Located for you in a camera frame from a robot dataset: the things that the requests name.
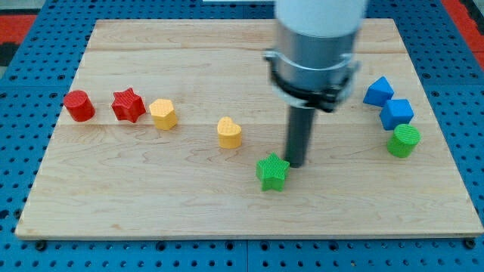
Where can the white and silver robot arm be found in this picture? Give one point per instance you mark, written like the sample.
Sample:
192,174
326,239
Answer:
312,63

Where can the green star block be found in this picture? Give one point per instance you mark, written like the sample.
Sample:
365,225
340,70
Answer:
272,172

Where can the red star block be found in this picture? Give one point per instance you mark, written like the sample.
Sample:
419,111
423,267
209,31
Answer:
127,105

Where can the yellow heart block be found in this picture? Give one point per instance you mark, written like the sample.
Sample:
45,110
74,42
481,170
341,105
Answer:
229,133

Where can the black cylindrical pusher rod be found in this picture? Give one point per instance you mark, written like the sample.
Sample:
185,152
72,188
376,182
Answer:
299,131

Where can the wooden board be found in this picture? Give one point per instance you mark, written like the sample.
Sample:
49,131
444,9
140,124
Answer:
106,179

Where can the yellow pentagon block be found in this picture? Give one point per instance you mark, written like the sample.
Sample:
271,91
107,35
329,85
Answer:
163,114

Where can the blue triangle block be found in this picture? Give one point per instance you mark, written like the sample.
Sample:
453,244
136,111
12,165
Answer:
379,92

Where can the blue cube block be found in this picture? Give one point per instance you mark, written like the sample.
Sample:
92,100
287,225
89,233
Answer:
396,112

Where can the green cylinder block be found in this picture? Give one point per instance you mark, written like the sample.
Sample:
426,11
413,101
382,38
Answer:
404,139

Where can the red cylinder block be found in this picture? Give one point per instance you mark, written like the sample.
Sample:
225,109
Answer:
79,106

